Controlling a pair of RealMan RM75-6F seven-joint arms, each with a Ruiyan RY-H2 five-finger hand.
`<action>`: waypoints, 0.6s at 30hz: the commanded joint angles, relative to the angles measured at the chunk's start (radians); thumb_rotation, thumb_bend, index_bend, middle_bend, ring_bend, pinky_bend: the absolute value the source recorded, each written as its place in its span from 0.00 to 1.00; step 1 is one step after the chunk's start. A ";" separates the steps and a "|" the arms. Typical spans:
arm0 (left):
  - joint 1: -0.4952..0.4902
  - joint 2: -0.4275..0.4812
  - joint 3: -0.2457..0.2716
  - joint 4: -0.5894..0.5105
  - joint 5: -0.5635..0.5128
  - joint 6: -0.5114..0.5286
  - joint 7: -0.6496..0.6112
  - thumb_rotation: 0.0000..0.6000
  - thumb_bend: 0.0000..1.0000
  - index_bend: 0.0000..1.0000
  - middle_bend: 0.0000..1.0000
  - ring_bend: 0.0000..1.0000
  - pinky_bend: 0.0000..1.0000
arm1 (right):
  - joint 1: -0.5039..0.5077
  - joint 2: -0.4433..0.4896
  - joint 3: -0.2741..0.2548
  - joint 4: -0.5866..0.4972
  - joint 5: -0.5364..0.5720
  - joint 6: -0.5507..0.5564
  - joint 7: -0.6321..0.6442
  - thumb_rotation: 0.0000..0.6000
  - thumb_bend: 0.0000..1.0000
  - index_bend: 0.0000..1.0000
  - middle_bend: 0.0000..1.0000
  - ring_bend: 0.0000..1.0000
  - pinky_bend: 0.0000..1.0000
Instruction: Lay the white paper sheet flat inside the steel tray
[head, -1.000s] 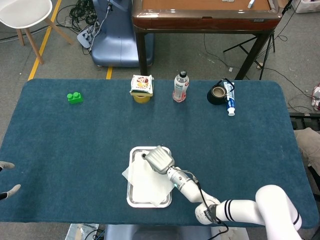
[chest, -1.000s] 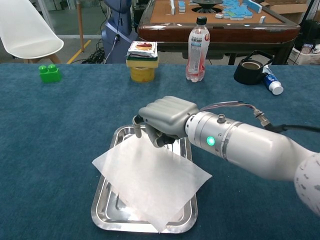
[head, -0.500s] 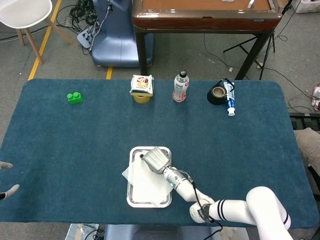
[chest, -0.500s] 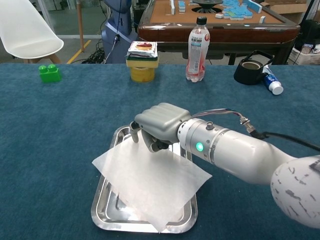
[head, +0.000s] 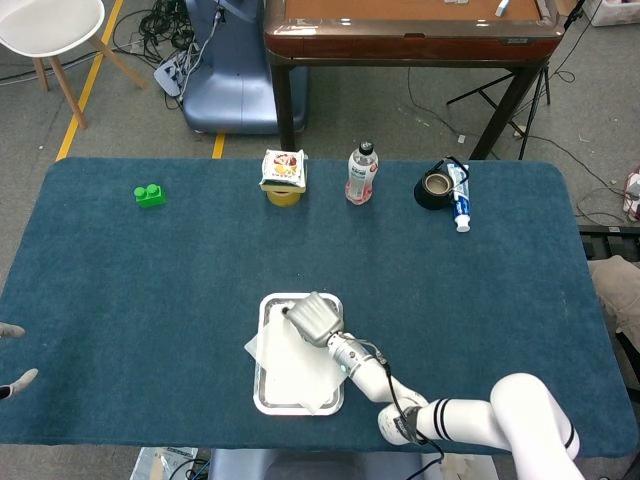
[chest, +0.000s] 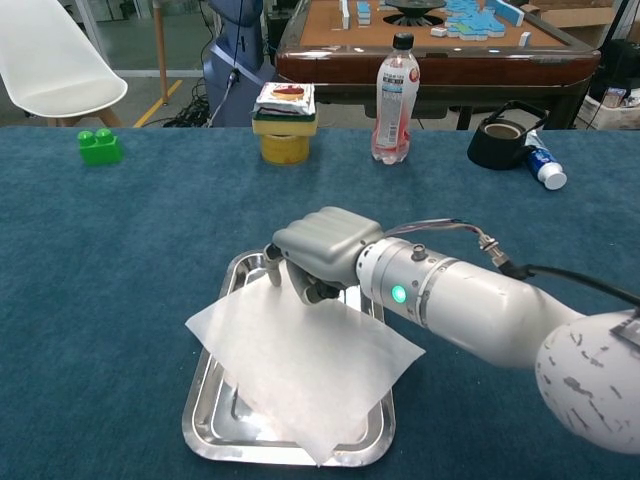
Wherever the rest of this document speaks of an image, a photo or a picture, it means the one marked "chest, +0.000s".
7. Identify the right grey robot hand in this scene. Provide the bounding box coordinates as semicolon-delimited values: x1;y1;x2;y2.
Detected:
263;206;385;306

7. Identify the white paper sheet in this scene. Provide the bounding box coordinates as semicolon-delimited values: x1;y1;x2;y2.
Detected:
184;259;427;469

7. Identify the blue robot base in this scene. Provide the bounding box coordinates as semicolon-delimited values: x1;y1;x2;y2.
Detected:
201;0;279;128

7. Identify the stainless steel tray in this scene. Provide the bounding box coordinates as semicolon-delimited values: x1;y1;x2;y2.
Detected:
181;249;397;469

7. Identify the yellow tape roll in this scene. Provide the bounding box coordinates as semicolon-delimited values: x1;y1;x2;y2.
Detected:
259;132;311;166

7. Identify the yellow green sponge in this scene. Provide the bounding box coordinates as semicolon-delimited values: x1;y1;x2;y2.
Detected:
251;110;320;137

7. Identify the pink drink bottle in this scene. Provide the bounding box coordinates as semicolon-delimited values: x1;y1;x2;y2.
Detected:
370;32;421;167

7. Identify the black tape roll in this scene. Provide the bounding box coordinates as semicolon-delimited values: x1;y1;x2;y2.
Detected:
466;121;532;172

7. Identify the brown mahjong table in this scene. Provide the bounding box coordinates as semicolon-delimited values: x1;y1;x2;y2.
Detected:
274;0;602;132

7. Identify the blue white toothpaste tube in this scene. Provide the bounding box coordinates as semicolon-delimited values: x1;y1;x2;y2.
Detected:
522;128;569;192

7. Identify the blue felt table cover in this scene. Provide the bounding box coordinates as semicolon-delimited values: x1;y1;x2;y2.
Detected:
0;125;640;480

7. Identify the green toy building block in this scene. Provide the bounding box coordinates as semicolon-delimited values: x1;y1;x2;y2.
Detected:
76;127;125;167

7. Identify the black mahjong table dome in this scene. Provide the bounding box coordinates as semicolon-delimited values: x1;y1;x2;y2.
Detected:
378;0;448;27

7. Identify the wooden pole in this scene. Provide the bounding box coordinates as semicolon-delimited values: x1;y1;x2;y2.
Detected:
152;0;170;106

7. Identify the blue mahjong tile pile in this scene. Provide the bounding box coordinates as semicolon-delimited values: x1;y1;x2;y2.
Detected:
442;0;507;40

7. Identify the blue mahjong tile row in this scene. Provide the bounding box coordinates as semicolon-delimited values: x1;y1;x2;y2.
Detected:
487;0;525;26

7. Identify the white storage box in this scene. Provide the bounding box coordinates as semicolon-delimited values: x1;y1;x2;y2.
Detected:
582;87;640;131

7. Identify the white plastic chair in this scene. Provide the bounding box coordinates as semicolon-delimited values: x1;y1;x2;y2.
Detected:
0;0;129;128

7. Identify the cardboard box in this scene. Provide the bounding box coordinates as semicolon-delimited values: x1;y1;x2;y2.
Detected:
529;0;619;44

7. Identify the right arm wrist cable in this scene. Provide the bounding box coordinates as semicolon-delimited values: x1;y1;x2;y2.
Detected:
382;217;640;311

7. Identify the black floor cable bundle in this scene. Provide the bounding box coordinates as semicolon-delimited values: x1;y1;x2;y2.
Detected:
162;77;221;129

